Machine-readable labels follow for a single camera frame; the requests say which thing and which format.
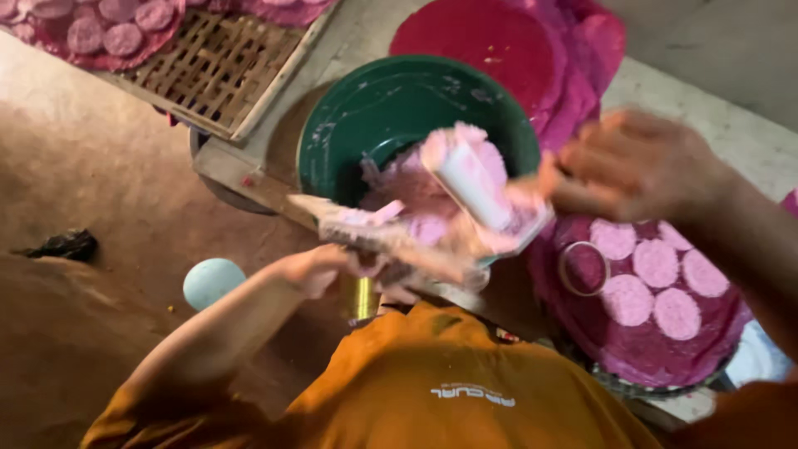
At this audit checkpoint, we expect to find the person's right hand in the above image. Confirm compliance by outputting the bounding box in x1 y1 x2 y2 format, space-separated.
540 109 736 227

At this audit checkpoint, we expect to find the person's left hand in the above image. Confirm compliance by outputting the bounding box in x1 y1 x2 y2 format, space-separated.
273 243 379 301

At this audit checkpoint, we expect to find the dough-smeared wooden board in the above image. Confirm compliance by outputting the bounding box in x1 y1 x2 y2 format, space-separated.
287 193 496 297

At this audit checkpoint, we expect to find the white dough-coated roller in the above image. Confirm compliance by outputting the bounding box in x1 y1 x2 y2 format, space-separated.
420 138 521 233

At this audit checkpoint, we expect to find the brass cylinder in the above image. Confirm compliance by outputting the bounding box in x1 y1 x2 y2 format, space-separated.
339 273 380 323

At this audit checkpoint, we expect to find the pink dough lump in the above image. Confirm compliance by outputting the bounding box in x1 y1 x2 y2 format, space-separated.
358 121 552 250

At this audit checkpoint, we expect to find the group of pink dough discs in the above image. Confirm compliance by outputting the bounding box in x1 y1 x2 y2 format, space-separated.
0 0 178 58
589 218 732 342

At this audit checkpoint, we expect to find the light blue round bowl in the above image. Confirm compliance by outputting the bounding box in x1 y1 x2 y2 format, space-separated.
182 257 248 312

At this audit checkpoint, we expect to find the stack of magenta round sheets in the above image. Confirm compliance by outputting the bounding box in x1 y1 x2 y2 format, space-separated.
389 0 627 153

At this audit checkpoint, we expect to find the person's orange shirt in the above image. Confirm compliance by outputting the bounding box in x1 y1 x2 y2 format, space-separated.
80 301 798 449

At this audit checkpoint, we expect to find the green plastic basin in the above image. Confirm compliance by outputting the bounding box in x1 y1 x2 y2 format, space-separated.
296 54 542 216

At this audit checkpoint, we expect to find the round metal tray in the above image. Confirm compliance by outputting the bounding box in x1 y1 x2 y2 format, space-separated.
583 352 743 401

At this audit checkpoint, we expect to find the woven bamboo tray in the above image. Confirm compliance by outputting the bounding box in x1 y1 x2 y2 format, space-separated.
94 0 340 143

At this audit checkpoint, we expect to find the white plastic bag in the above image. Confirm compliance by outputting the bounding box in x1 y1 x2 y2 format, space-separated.
724 319 794 389

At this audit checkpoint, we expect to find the black crumpled rag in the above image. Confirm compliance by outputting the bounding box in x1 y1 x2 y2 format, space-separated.
11 228 99 263

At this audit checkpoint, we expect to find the round metal ring cutter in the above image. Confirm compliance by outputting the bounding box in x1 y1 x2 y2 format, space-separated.
557 241 611 298

